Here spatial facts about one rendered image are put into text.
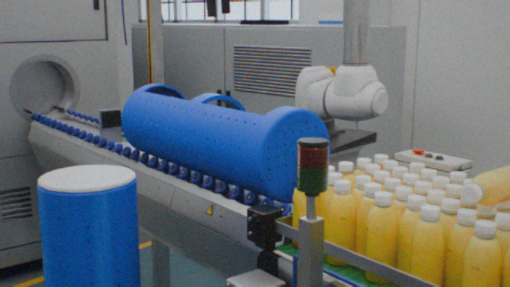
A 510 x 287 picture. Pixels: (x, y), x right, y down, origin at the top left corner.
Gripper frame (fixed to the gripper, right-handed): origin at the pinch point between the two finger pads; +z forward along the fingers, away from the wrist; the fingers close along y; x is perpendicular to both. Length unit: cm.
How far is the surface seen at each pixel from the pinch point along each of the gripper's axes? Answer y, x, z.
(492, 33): 247, -106, 36
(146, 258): 117, 103, 159
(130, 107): 11, 42, 35
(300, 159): -82, -45, 23
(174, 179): -7, 18, 57
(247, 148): -34, -18, 36
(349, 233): -58, -51, 49
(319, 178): -83, -48, 27
